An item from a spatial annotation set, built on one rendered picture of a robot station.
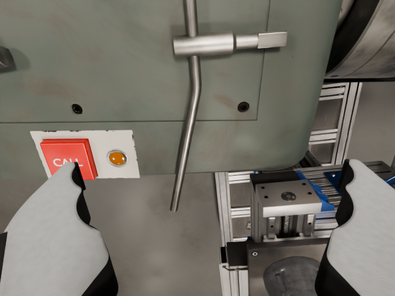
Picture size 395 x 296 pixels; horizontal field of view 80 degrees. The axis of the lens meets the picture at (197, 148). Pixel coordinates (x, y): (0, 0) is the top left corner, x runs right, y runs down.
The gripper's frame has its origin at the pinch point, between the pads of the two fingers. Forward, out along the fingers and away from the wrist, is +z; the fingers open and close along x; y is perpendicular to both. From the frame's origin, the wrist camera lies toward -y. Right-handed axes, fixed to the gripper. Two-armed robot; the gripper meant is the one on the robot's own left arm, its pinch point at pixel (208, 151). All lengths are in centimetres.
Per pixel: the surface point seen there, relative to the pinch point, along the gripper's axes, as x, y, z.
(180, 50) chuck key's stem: -2.4, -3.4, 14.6
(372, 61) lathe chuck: 23.4, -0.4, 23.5
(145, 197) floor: -48, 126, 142
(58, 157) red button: -19.4, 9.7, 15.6
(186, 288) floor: -19, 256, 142
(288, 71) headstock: 9.6, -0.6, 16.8
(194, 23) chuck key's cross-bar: -0.9, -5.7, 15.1
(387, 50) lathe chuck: 23.6, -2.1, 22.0
